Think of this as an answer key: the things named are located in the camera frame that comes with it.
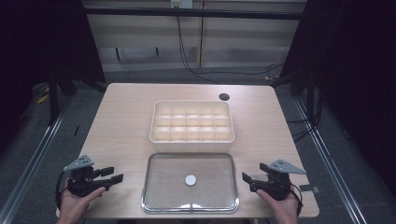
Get clear lid with white knob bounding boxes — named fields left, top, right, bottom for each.
left=140, top=152, right=240, bottom=216

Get right hand-held gripper cable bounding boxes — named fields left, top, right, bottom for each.
left=290, top=182, right=304, bottom=217

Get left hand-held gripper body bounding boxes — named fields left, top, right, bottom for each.
left=64, top=154, right=110, bottom=198

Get white wall power outlet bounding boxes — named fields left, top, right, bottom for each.
left=170, top=0, right=194, bottom=9

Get left hand-held gripper cable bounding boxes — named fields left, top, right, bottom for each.
left=54, top=172, right=68, bottom=210

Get person's left hand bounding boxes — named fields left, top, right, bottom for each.
left=57, top=186, right=106, bottom=224

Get yellow floor item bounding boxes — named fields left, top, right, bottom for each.
left=35, top=93, right=50, bottom=105

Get person's right hand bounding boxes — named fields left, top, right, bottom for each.
left=255, top=189, right=300, bottom=224

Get black floor cables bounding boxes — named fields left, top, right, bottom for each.
left=285, top=86, right=324, bottom=144

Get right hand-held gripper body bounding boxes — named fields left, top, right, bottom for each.
left=248, top=159, right=307, bottom=201

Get hand-held gripper cable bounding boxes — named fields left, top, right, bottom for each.
left=54, top=172, right=68, bottom=210
left=290, top=182, right=304, bottom=217

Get white compartment storage box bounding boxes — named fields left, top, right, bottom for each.
left=149, top=99, right=235, bottom=153

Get black horizontal frame bar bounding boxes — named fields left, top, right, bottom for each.
left=83, top=7, right=305, bottom=21

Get long black wall cable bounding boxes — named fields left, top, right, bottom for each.
left=175, top=7, right=284, bottom=85

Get black metal stand leg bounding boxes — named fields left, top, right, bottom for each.
left=47, top=81, right=61, bottom=126

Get dark curtain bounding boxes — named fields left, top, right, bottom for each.
left=278, top=0, right=396, bottom=199
left=0, top=0, right=106, bottom=94

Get metal floor rail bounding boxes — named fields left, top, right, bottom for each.
left=0, top=95, right=75, bottom=224
left=293, top=96, right=367, bottom=224

